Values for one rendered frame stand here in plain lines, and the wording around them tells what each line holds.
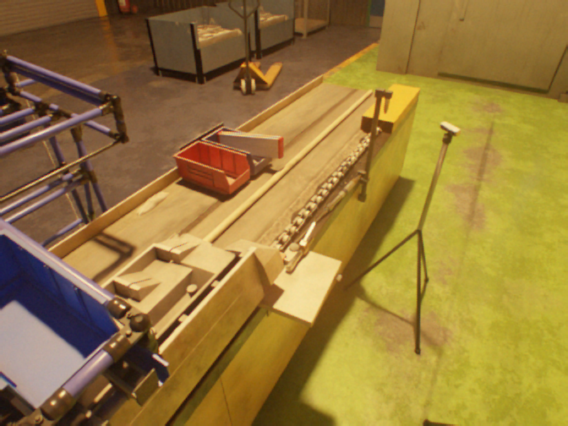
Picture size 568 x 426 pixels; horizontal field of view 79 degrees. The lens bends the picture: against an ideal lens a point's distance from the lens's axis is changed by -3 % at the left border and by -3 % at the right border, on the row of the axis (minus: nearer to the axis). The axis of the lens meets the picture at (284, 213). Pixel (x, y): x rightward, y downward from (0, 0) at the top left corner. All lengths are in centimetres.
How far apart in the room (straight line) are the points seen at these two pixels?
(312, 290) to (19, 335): 84
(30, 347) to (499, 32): 611
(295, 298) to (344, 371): 86
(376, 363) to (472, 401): 48
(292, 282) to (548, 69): 552
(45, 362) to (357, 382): 153
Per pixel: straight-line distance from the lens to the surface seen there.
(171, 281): 116
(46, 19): 1236
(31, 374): 77
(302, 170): 196
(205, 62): 584
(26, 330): 82
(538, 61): 629
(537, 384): 234
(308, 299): 123
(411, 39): 634
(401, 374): 207
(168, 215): 172
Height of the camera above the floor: 177
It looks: 38 degrees down
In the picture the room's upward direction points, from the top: straight up
